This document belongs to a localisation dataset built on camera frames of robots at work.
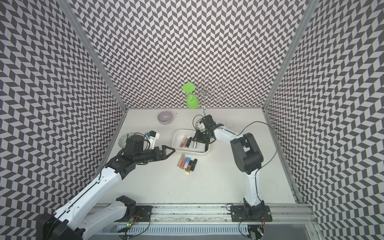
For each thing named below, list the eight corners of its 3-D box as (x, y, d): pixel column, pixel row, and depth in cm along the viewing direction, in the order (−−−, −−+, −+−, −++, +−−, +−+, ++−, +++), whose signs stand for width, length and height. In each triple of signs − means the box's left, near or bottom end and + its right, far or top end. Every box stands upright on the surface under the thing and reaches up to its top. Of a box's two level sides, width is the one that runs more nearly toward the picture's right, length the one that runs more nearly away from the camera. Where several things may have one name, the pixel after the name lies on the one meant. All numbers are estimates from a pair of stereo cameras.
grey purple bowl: (157, 126, 109) (156, 122, 105) (160, 116, 116) (158, 111, 112) (171, 126, 109) (170, 122, 105) (173, 116, 116) (172, 111, 112)
